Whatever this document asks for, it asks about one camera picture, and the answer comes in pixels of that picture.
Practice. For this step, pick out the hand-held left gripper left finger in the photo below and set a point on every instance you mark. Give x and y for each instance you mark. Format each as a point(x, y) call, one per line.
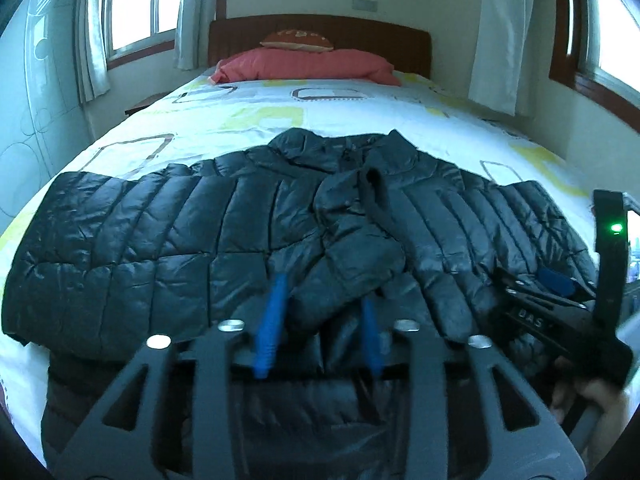
point(270, 330)

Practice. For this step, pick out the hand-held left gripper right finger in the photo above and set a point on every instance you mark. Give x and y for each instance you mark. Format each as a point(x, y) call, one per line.
point(371, 335)

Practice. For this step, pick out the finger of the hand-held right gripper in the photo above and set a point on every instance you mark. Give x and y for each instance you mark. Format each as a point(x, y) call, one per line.
point(525, 287)
point(556, 280)

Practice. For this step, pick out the black puffer jacket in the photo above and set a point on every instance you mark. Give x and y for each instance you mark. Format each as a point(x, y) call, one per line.
point(150, 240)

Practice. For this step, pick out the person's right hand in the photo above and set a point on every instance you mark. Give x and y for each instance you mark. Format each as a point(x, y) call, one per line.
point(612, 410)

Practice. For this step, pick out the bed with patterned sheet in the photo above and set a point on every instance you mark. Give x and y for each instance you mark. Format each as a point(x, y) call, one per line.
point(225, 120)

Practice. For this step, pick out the brown framed window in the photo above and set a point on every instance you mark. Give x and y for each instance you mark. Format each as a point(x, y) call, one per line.
point(615, 20)
point(135, 5)

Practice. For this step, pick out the white curtain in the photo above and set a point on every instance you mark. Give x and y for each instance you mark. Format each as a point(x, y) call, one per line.
point(200, 10)
point(92, 35)
point(502, 35)

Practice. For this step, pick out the dark wooden nightstand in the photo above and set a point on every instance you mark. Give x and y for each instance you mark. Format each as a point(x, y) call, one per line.
point(145, 102)

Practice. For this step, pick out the red pillow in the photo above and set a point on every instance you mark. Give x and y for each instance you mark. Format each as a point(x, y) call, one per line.
point(300, 65)

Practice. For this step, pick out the dark wooden headboard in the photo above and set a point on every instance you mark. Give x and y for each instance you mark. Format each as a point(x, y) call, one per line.
point(400, 45)

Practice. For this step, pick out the orange round cushion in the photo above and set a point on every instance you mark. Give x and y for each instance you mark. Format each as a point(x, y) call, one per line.
point(297, 39)

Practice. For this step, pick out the pale wardrobe with circle pattern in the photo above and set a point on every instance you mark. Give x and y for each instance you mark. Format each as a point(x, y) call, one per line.
point(40, 85)

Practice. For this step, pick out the grey wall plate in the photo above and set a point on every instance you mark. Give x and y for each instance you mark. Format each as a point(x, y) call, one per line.
point(365, 4)

